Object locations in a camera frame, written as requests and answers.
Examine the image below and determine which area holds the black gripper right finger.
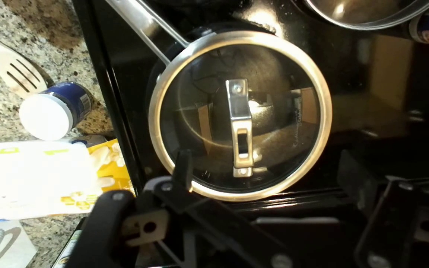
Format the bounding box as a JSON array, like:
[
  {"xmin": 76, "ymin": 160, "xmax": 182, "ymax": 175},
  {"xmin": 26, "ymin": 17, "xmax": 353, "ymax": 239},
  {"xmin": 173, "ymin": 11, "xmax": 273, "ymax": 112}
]
[{"xmin": 337, "ymin": 148, "xmax": 429, "ymax": 268}]

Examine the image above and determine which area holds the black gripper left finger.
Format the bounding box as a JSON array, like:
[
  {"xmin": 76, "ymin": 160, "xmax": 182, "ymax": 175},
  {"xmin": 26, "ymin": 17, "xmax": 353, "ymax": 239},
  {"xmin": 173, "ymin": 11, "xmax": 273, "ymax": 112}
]
[{"xmin": 70, "ymin": 148, "xmax": 288, "ymax": 268}]

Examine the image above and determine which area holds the silver rimmed glass lid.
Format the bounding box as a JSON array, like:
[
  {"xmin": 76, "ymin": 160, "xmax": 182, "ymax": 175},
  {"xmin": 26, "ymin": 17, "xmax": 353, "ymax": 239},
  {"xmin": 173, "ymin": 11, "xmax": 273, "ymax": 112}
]
[{"xmin": 146, "ymin": 30, "xmax": 334, "ymax": 203}]

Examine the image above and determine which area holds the black electric stove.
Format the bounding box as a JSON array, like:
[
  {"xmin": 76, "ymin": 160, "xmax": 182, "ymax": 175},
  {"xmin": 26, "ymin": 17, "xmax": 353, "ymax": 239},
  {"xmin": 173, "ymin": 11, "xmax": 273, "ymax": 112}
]
[{"xmin": 70, "ymin": 0, "xmax": 429, "ymax": 268}]

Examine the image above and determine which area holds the blue jar with white lid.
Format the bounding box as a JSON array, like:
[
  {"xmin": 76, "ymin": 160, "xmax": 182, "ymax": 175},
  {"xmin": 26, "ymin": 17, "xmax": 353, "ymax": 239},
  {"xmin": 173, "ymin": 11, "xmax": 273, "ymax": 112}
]
[{"xmin": 18, "ymin": 81, "xmax": 96, "ymax": 144}]

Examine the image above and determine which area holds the glass lid with black knob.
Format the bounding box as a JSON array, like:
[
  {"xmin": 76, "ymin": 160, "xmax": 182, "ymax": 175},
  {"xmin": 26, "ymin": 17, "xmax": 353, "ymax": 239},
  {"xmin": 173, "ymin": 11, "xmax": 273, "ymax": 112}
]
[{"xmin": 301, "ymin": 0, "xmax": 429, "ymax": 33}]

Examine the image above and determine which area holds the white yellow printed package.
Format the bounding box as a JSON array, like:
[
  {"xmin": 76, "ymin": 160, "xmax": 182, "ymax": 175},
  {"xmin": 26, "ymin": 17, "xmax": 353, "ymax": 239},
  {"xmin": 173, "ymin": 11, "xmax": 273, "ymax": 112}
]
[{"xmin": 0, "ymin": 139, "xmax": 137, "ymax": 224}]

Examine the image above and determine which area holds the wooden slotted spatula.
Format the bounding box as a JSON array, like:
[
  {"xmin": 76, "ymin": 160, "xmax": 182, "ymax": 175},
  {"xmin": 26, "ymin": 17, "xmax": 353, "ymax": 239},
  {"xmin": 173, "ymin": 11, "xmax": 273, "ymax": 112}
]
[{"xmin": 0, "ymin": 24, "xmax": 51, "ymax": 99}]

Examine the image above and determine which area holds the black pot with silver handle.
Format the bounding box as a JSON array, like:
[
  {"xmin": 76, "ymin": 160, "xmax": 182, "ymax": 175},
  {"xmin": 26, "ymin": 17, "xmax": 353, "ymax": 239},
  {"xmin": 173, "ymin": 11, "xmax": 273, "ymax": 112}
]
[{"xmin": 106, "ymin": 0, "xmax": 301, "ymax": 66}]

